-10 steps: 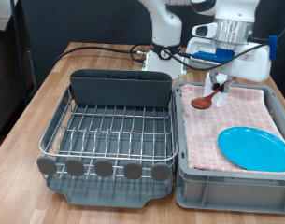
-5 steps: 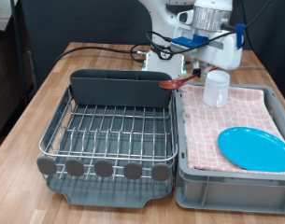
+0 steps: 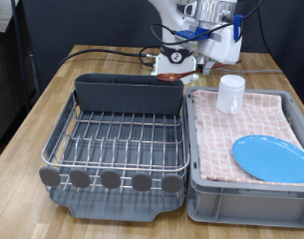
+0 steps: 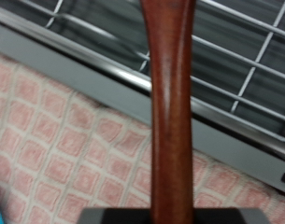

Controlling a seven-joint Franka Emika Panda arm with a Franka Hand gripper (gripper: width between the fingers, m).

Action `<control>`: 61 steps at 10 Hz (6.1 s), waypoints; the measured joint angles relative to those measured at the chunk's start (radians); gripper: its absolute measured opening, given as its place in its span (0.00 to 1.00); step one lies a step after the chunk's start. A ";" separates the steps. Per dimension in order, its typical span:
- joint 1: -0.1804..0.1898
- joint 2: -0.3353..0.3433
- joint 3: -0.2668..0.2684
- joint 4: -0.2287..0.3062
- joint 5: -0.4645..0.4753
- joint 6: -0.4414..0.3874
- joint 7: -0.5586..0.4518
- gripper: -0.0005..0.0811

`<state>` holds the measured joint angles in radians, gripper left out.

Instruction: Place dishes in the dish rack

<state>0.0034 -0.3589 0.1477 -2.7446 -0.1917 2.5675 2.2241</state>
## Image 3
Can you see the white mug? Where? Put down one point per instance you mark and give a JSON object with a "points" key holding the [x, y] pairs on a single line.
{"points": [[229, 96]]}

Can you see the dark grey cutlery holder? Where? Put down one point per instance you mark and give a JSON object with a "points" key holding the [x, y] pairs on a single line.
{"points": [[125, 98]]}

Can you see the brown wooden spoon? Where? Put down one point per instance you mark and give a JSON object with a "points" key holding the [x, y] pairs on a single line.
{"points": [[169, 77]]}

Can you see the dark partition panel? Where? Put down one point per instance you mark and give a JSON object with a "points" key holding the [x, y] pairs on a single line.
{"points": [[91, 23]]}

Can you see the grey plastic crate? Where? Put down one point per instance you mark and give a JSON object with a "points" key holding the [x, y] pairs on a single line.
{"points": [[244, 205]]}

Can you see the black metal pole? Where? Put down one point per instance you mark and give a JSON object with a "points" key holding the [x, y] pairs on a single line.
{"points": [[20, 49]]}

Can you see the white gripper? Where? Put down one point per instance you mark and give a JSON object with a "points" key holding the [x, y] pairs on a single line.
{"points": [[224, 49]]}

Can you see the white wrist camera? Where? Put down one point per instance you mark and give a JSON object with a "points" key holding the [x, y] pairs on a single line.
{"points": [[189, 41]]}

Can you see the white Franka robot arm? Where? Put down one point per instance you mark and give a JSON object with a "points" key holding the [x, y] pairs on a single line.
{"points": [[169, 13]]}

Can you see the grey plastic drip tray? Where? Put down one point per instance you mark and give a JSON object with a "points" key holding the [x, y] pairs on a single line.
{"points": [[118, 207]]}

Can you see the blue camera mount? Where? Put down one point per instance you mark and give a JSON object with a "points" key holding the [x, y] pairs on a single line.
{"points": [[191, 34]]}

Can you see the blue plate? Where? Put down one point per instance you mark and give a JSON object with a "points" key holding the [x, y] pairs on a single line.
{"points": [[271, 159]]}

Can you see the pink checked cloth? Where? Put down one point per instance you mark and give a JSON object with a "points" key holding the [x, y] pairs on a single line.
{"points": [[218, 132]]}

